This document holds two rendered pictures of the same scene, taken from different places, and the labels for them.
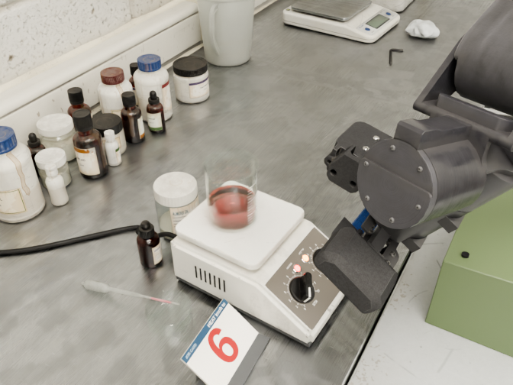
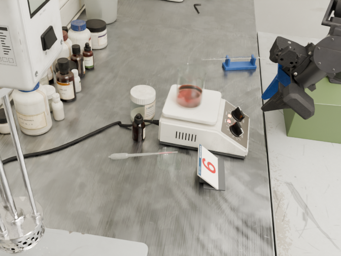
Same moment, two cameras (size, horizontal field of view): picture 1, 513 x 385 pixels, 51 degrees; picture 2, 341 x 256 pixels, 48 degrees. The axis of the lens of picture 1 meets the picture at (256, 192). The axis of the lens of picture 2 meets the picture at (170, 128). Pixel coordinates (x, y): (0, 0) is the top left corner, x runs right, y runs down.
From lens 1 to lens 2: 38 cm
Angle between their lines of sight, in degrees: 19
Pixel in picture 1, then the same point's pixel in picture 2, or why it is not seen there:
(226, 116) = (125, 54)
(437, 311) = (294, 128)
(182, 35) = (72, 6)
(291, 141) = (172, 63)
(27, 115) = not seen: hidden behind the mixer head
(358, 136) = (282, 42)
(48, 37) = not seen: hidden behind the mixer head
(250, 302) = (211, 143)
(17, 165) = (43, 96)
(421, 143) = not seen: outside the picture
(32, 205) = (49, 122)
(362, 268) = (305, 98)
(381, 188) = (327, 57)
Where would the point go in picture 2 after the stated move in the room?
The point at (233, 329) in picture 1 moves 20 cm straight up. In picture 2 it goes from (209, 158) to (223, 77)
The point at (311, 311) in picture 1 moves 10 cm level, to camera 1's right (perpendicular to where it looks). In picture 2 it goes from (242, 140) to (280, 131)
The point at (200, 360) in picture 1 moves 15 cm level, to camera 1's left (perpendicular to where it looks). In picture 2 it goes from (204, 173) to (133, 192)
